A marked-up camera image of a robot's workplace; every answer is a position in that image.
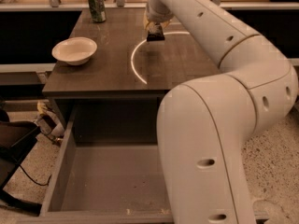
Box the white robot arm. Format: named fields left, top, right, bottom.
left=147, top=0, right=298, bottom=224

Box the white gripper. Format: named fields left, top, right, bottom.
left=143, top=0, right=174, bottom=32

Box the green soda can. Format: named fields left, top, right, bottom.
left=88, top=0, right=106, bottom=22

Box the grey cabinet with top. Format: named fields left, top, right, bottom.
left=43, top=8, right=220, bottom=123

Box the open grey top drawer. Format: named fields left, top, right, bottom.
left=17, top=105, right=269, bottom=224

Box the black rxbar chocolate wrapper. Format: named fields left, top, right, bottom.
left=147, top=23, right=164, bottom=42

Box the white ceramic bowl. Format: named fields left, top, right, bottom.
left=51, top=37, right=97, bottom=65

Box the black chair base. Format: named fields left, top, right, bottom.
left=0, top=109, right=41, bottom=216

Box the black cable on floor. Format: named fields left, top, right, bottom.
left=19, top=163, right=52, bottom=188

